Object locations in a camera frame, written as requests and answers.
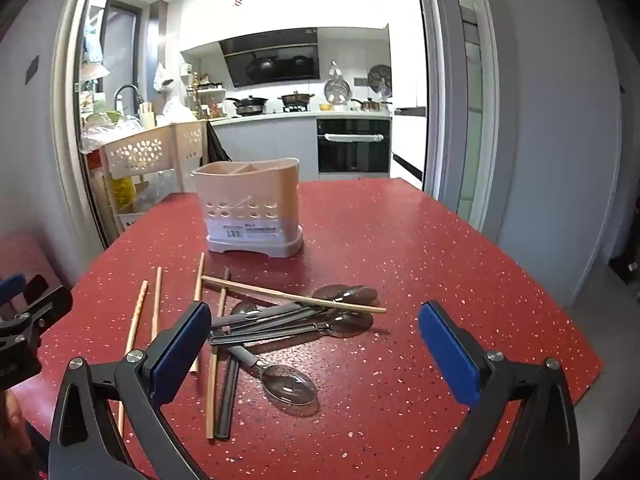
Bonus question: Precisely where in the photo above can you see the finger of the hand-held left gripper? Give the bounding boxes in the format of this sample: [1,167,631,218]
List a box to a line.
[0,276,74,342]
[0,274,29,312]

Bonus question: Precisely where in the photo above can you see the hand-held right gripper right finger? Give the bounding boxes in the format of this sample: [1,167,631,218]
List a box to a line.
[419,301,582,480]

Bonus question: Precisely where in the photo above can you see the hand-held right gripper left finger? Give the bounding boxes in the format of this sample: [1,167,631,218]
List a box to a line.
[48,301,212,480]

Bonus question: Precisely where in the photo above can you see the wooden chopstick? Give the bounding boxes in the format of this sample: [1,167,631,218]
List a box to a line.
[117,280,149,438]
[206,267,231,442]
[151,266,163,345]
[189,252,206,377]

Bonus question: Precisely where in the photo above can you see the black chopstick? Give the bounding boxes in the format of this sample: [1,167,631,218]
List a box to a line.
[221,346,244,438]
[215,346,237,438]

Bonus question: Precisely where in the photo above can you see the dark-handled clear spoon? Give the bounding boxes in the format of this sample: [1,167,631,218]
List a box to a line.
[220,284,379,333]
[230,299,326,324]
[210,310,375,347]

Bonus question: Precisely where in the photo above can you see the metal spoons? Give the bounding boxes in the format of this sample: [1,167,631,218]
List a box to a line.
[227,344,321,407]

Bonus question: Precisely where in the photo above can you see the pale bamboo chopstick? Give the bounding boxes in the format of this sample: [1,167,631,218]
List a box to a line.
[201,275,388,315]

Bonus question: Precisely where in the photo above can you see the beige plastic utensil holder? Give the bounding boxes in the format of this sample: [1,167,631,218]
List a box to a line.
[190,157,305,260]

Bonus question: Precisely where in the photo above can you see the yellow cooking oil bottle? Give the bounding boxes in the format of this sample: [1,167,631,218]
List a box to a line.
[112,174,136,214]

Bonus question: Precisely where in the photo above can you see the clear plastic bag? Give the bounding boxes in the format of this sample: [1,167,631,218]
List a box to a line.
[134,169,177,212]

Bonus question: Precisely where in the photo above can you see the beige plastic basket cart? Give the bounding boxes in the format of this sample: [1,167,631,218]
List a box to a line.
[97,120,209,234]

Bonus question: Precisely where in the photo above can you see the clear crumpled plastic bags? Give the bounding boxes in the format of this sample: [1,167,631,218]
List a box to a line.
[81,111,147,154]

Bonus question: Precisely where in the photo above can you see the green plastic basin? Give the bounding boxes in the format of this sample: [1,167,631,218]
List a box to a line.
[87,109,124,126]

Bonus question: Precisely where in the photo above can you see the black built-in oven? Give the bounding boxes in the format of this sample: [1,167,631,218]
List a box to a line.
[316,118,392,175]

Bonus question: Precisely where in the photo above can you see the black kitchen faucet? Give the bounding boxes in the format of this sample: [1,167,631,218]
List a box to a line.
[113,84,145,119]

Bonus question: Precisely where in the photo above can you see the white hanging plastic bag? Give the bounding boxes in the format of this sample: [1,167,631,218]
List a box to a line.
[153,62,176,94]

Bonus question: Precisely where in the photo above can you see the black wok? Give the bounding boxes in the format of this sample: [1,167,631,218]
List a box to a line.
[225,95,269,116]

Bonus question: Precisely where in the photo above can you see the spice rack with bottles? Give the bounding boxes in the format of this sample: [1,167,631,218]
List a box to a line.
[187,72,229,119]

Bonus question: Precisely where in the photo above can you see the grey sliding glass door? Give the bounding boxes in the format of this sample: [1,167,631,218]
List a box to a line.
[415,0,501,234]

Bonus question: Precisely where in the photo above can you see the white refrigerator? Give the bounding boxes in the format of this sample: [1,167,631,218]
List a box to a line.
[387,20,429,191]

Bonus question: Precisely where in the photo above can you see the lidded metal cooking pot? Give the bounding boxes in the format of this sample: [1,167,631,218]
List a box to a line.
[278,90,316,112]

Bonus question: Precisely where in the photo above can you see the round dark hanging trivet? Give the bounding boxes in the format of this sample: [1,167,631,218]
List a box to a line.
[367,63,394,96]

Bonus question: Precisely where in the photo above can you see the round metal steamer rack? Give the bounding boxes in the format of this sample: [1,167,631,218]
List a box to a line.
[323,61,351,106]

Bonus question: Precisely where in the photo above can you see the black range hood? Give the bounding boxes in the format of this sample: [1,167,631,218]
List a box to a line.
[219,28,321,89]

